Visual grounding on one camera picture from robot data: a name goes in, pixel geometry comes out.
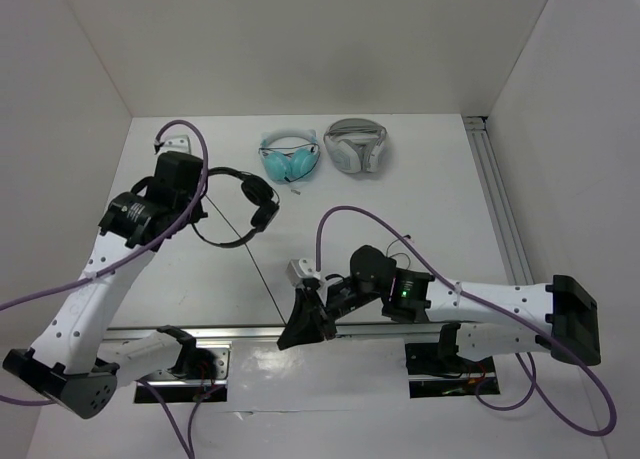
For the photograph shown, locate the grey white headphones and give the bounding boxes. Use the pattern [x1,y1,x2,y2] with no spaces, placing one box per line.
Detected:
[323,118,388,174]

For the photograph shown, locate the aluminium rail right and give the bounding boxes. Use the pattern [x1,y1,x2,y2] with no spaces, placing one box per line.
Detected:
[462,116,534,285]

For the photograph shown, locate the black wired headphones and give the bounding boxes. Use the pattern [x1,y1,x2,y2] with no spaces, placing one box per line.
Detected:
[189,166,301,330]

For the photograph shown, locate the aluminium rail front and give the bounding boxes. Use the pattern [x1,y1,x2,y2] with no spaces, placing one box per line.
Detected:
[104,319,501,345]

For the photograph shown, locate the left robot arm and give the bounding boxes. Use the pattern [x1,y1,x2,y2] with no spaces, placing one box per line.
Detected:
[2,152,211,419]

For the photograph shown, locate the teal headphones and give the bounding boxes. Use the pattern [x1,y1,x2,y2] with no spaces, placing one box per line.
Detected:
[258,128,321,185]

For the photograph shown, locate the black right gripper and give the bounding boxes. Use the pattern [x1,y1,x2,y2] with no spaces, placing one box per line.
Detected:
[276,276,384,351]

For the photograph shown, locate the aluminium rail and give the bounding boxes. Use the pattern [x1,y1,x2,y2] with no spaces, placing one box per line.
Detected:
[462,116,534,285]
[104,319,501,345]

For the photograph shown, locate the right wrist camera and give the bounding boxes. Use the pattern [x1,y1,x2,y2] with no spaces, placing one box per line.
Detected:
[285,258,321,288]

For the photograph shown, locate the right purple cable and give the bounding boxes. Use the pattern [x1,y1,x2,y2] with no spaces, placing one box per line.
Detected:
[315,206,619,436]

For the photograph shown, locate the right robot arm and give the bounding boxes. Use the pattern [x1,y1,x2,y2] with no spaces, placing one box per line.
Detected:
[277,245,601,371]

